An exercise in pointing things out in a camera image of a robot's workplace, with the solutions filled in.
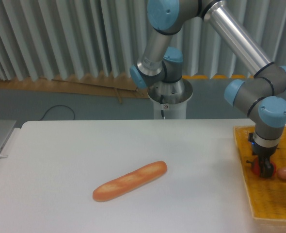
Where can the red toy bell pepper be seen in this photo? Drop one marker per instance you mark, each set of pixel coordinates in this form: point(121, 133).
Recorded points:
point(255, 168)

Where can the toy baguette bread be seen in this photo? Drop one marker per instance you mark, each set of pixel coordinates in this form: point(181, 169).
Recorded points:
point(129, 182)

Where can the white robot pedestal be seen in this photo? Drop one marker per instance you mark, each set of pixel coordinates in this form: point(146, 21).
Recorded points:
point(170, 99)

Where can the brown cardboard sheet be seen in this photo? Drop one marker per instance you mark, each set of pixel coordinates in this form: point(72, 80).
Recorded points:
point(120, 87)

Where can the yellow woven basket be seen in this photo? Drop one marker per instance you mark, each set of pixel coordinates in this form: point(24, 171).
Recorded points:
point(267, 197)

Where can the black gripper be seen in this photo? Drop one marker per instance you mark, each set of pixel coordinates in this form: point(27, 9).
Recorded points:
point(264, 154)

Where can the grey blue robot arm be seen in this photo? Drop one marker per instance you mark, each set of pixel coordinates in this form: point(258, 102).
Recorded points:
point(159, 70)

